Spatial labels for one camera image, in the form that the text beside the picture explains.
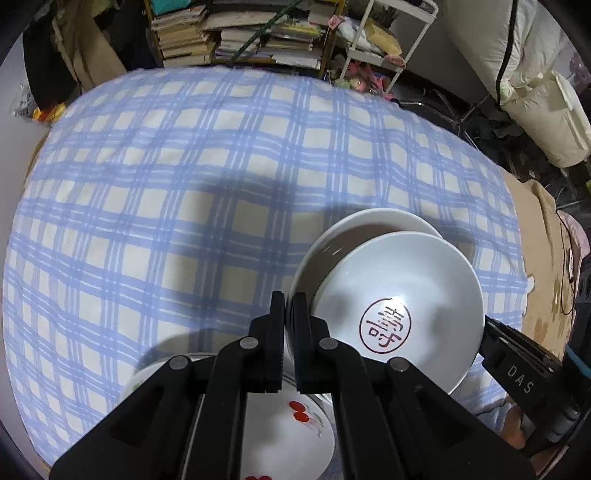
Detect beige trousers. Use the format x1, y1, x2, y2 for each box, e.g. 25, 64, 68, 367
51, 0, 127, 90

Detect white cherry print plate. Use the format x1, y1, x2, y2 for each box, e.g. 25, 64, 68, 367
119, 353, 336, 480

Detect black garment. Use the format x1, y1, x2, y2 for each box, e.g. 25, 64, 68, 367
92, 0, 160, 72

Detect blue checked cloth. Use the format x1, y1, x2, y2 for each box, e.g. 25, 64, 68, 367
2, 67, 529, 472

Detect thin dark green pole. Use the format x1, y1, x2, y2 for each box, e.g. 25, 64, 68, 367
228, 9, 289, 61

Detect white padded recliner chair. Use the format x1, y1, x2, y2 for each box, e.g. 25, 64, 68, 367
441, 0, 591, 169

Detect pile of flat magazines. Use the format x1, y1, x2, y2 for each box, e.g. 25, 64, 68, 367
203, 0, 331, 70

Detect yellow wooden shelf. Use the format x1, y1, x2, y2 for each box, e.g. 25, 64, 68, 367
143, 0, 342, 79

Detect white trolley cart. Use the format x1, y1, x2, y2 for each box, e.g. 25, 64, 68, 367
330, 0, 439, 97

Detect white bowl with red stamp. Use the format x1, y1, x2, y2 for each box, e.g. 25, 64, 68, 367
310, 232, 485, 395

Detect black trousers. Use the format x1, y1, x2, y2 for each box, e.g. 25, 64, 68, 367
21, 18, 79, 109

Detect person's right hand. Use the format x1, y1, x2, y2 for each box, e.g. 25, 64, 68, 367
501, 402, 529, 450

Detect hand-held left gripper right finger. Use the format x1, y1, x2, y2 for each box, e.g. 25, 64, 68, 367
286, 291, 539, 480

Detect large white bowl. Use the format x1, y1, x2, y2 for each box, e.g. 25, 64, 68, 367
286, 208, 444, 404

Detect plastic bag of snacks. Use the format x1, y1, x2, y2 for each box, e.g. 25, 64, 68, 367
9, 76, 68, 123

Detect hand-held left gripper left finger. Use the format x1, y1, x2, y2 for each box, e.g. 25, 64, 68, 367
48, 291, 287, 480

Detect stack of old books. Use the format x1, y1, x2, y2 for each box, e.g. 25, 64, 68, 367
150, 4, 218, 68

